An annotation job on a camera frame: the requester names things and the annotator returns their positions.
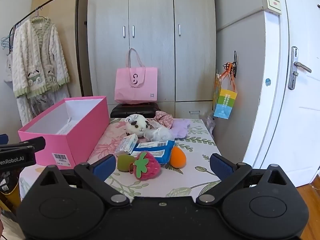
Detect grey wood-grain wardrobe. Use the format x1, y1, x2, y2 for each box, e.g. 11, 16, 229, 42
86, 0, 217, 119

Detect black suitcase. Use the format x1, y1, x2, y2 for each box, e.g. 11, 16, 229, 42
110, 102, 161, 119

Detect silver door handle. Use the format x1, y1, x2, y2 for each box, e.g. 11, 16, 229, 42
288, 46, 312, 90

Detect small tissue pack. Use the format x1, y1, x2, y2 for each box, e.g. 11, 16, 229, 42
115, 133, 139, 155

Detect beige wooden panel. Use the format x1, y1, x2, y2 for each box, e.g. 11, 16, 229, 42
31, 0, 87, 98

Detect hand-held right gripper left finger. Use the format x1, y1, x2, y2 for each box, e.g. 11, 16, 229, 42
32, 154, 130, 207

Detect pink shopping bag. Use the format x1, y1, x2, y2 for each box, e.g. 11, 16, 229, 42
114, 48, 158, 104

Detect orange makeup sponge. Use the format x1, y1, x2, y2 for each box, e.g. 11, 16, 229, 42
170, 147, 187, 168

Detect beige wall switch box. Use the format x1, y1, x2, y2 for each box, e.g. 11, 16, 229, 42
261, 0, 283, 15

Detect white plastic bag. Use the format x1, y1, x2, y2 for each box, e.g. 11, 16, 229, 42
144, 127, 173, 142

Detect red strawberry plush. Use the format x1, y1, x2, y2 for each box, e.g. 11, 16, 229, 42
129, 151, 162, 180

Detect purple plush pillow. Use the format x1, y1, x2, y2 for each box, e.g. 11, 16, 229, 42
171, 119, 191, 138

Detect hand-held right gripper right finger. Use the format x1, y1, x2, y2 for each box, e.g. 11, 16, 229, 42
196, 153, 298, 207

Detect white plush animal toy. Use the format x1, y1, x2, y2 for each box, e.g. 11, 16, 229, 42
124, 114, 150, 138

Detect white door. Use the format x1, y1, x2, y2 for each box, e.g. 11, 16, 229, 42
241, 0, 320, 188

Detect blue clothes hangers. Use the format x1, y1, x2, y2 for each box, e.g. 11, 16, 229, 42
0, 36, 13, 50

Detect colourful paper gift bag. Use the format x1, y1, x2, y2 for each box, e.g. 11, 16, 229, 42
213, 64, 238, 120

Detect white fleece cardigan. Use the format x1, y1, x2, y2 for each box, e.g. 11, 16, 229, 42
11, 16, 70, 99

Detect black wall hook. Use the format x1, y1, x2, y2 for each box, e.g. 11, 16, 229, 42
231, 51, 239, 78

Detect white tote bag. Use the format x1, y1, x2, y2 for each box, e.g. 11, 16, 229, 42
4, 50, 14, 89

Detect floral fabric pouch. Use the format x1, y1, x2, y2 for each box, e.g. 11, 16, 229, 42
147, 110, 173, 128

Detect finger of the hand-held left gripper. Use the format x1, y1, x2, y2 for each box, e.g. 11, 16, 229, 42
0, 137, 46, 153

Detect pink cardboard box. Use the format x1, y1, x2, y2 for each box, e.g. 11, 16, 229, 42
18, 95, 110, 169

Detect blue wet wipes pack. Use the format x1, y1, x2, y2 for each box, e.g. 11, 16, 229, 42
131, 140, 175, 165

